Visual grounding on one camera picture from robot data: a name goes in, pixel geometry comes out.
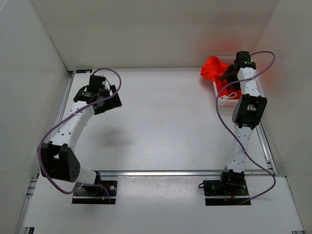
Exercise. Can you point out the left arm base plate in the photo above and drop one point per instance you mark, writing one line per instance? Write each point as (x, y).
(96, 195)

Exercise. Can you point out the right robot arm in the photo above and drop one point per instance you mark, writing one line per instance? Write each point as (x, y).
(246, 116)

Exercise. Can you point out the orange shorts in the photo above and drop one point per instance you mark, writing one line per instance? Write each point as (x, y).
(212, 70)

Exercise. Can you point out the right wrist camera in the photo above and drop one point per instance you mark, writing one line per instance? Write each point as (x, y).
(242, 56)

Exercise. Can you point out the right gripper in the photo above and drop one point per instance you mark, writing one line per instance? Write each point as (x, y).
(229, 71)

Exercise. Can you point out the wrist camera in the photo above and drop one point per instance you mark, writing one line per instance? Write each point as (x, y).
(96, 84)
(242, 56)

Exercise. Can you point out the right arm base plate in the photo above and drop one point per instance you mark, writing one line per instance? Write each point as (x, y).
(215, 195)

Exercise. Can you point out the white plastic basket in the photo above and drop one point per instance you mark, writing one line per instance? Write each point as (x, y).
(231, 99)

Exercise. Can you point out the aluminium front rail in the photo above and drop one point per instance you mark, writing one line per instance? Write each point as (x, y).
(161, 173)

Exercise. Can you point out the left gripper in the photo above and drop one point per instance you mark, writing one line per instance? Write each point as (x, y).
(114, 102)

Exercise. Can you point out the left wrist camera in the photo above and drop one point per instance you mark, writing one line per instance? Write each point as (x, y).
(96, 84)

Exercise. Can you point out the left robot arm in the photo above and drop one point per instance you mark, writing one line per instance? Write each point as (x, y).
(58, 159)

